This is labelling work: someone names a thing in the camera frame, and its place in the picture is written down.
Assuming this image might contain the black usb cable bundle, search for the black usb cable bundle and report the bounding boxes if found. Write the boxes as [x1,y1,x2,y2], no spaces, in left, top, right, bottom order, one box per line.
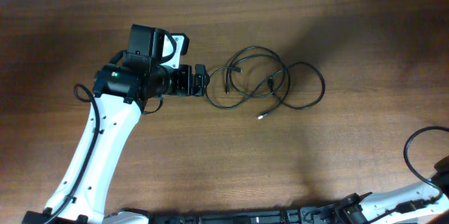
[204,45,326,120]

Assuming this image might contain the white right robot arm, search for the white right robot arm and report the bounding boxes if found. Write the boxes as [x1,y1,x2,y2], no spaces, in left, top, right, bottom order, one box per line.
[334,157,448,224]

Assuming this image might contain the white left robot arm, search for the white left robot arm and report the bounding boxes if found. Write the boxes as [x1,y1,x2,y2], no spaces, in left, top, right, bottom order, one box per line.
[22,24,210,223]

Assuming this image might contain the black left camera cable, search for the black left camera cable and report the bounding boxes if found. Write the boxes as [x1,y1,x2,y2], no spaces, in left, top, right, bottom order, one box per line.
[41,83,102,224]

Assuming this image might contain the black camera cable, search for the black camera cable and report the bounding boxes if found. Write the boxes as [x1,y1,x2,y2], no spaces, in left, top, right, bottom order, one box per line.
[402,125,449,197]
[41,83,102,224]

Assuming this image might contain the black right camera cable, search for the black right camera cable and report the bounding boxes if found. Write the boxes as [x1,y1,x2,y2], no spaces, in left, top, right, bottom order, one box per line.
[402,125,449,197]

